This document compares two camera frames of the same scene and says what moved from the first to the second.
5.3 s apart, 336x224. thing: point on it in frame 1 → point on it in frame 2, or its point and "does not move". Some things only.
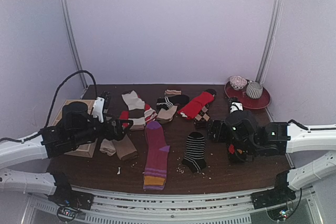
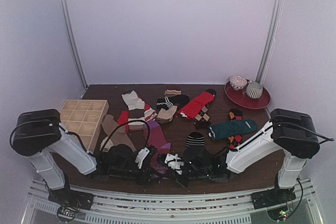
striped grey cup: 254,89 does not move
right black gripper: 217,131 → 179,174
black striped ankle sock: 194,158 does not move
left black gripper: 109,135 → 146,173
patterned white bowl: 237,82 does not move
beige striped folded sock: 172,92 does not move
